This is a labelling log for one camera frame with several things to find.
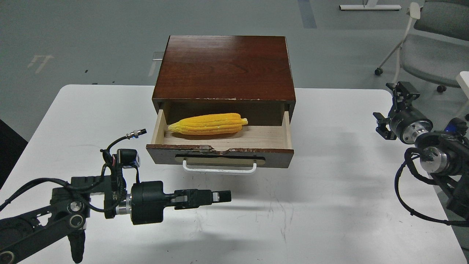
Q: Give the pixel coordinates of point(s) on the wooden drawer with white handle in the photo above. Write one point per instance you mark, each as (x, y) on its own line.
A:
(230, 154)

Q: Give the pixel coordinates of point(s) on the yellow corn cob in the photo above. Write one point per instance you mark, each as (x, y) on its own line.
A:
(209, 124)

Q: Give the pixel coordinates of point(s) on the grey office chair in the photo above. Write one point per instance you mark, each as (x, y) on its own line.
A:
(434, 49)

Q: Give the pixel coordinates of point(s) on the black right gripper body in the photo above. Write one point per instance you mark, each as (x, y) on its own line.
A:
(408, 124)

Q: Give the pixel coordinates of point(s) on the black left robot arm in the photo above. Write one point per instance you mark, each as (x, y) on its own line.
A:
(68, 209)

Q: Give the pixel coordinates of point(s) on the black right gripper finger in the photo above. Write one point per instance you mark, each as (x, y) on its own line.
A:
(403, 94)
(381, 128)

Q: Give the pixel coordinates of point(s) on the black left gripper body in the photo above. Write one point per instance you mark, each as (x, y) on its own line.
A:
(146, 202)

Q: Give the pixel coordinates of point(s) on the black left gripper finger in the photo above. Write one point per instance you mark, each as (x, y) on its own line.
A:
(201, 196)
(191, 204)

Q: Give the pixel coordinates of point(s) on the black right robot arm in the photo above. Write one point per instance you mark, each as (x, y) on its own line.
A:
(438, 158)

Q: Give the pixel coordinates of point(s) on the white furniture corner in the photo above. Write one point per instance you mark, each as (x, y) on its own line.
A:
(462, 79)

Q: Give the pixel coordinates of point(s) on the dark wooden cabinet box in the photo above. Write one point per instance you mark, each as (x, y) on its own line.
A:
(253, 71)

